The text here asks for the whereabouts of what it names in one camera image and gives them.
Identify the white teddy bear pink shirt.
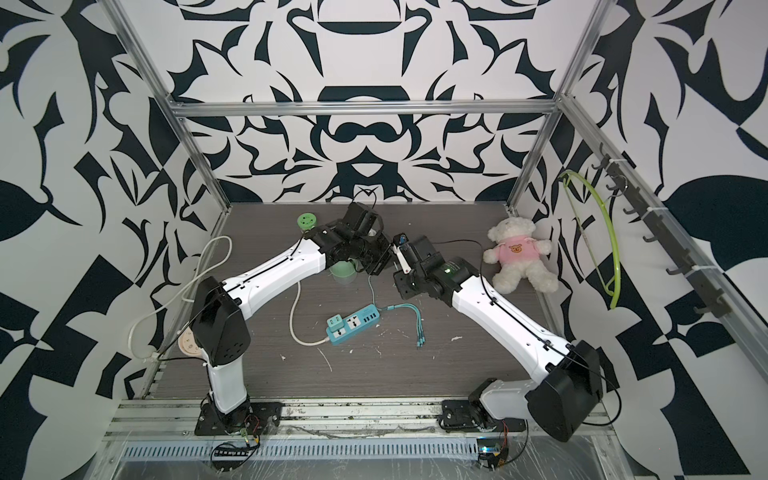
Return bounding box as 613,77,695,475
482,216,559,295

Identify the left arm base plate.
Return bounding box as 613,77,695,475
194,398,284,437

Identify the white power strip cord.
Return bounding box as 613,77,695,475
127,235,331,361

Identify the teal usb charging cable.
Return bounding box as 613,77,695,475
367,275,426,349

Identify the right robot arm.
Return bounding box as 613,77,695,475
392,234,606,442

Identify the teal power strip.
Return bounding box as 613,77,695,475
326,304,380,345

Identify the pink round clock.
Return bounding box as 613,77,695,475
177,327,202,358

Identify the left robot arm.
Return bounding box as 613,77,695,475
189,202,391,418

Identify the green toy bow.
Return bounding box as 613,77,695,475
558,169,623,310

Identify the small green lid jar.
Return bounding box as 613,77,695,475
297,212,318,232

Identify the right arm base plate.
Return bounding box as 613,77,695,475
437,400,526,433

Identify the teal usb power adapter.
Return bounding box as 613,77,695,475
327,314,344,332

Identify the green cordless meat grinder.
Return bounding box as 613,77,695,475
329,260,358,285

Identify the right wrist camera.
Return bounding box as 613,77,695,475
392,233,412,274

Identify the black wall hook rack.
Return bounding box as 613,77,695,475
593,143,735,319

